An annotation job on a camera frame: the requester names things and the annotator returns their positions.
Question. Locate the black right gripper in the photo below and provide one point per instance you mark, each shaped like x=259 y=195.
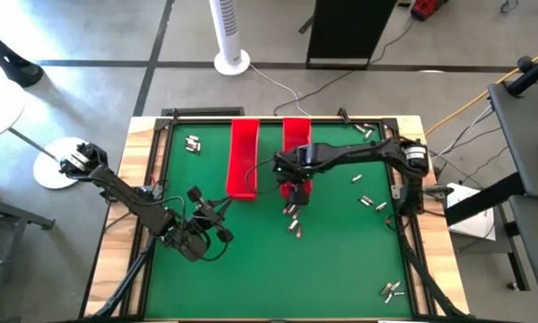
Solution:
x=298 y=193

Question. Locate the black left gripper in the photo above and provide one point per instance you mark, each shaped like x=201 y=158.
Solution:
x=206 y=217

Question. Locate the red plastic bin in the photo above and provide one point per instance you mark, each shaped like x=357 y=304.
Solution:
x=297 y=132
x=243 y=152

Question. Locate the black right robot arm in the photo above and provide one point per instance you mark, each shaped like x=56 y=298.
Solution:
x=354 y=150

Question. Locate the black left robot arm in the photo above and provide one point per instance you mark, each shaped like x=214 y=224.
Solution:
x=125 y=194

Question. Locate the green table mat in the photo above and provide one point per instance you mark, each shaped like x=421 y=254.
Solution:
x=341 y=251

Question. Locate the black clamp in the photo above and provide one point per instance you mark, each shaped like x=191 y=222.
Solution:
x=343 y=115
x=175 y=114

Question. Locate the black floor plate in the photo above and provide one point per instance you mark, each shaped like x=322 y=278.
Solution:
x=206 y=111

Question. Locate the black diagonal strut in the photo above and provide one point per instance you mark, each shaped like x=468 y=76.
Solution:
x=423 y=273
x=125 y=282

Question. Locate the black partition panel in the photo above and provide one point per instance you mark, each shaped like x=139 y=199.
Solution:
x=345 y=31

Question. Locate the white box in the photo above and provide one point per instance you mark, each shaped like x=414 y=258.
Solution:
x=473 y=222

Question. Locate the white tower fan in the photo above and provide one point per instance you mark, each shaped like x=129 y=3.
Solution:
x=228 y=27

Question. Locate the black desk crossbar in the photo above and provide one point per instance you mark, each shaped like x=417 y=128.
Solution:
x=484 y=199

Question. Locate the red and black device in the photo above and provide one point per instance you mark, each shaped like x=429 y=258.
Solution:
x=426 y=8

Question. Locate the grey desk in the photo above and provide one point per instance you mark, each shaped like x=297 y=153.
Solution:
x=529 y=134

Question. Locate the black chair leg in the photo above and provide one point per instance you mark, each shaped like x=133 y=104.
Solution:
x=13 y=67

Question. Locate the grey metal table frame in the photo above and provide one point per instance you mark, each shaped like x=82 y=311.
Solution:
x=22 y=216

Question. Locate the white round pedestal table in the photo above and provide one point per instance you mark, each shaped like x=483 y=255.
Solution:
x=0 y=107

